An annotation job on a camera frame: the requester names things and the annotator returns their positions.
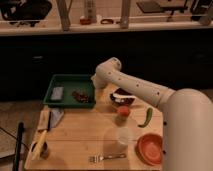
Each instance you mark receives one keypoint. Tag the dark bowl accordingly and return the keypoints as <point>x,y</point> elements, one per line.
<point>121,102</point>

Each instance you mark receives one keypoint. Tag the silver fork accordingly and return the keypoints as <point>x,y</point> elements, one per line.
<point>99,158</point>

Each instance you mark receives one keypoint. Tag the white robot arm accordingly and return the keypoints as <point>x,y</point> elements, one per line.
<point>187,117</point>

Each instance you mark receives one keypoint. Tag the green plastic tray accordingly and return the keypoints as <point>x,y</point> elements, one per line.
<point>71,82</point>

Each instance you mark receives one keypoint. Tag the black office chair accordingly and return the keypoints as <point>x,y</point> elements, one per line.
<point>29,12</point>

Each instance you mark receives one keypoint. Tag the black pole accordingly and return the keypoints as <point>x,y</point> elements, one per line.
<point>17,155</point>

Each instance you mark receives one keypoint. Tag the red-orange bowl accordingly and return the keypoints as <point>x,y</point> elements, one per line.
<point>149,149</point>

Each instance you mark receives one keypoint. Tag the dark red grapes bunch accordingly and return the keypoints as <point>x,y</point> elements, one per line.
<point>81,98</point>

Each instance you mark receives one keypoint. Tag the green chili pepper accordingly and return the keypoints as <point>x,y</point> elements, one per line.
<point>149,113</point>

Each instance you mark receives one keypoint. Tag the white handled knife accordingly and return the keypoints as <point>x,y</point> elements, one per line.
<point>124,96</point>

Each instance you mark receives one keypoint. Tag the grey sponge block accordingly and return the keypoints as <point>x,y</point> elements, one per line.
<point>57,93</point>

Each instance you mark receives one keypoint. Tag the red object on shelf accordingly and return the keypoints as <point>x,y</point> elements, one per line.
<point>85,21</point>

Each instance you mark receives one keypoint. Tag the orange tomato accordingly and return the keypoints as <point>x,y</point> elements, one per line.
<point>123,111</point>

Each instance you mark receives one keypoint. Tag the white cup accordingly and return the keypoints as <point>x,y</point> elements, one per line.
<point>124,136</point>

